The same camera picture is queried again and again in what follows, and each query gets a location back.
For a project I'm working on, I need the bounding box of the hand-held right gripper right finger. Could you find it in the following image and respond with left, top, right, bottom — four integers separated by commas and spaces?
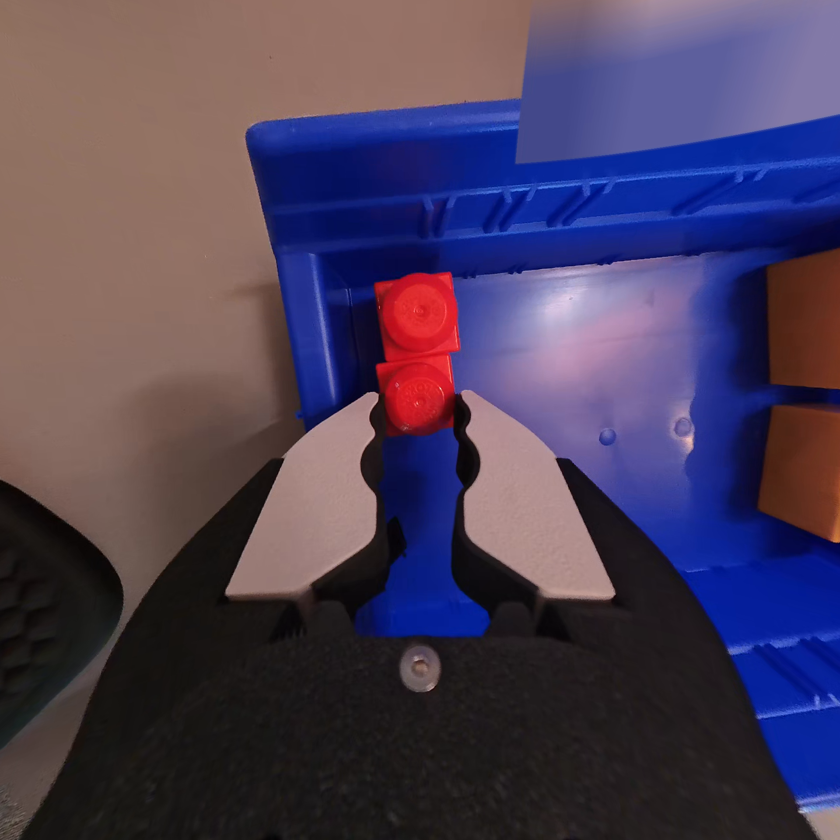
451, 389, 618, 611

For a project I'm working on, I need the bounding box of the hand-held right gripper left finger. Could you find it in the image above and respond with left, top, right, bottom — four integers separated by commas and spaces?
225, 392, 401, 621

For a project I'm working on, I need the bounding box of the red mega block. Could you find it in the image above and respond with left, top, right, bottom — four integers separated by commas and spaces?
376, 356, 455, 437
374, 271, 460, 363

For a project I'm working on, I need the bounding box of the blue bin with block pile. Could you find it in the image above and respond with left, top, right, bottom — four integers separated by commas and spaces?
246, 98, 840, 811

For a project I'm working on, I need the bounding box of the black rounded pad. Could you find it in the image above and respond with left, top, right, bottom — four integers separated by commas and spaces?
0, 479, 124, 749

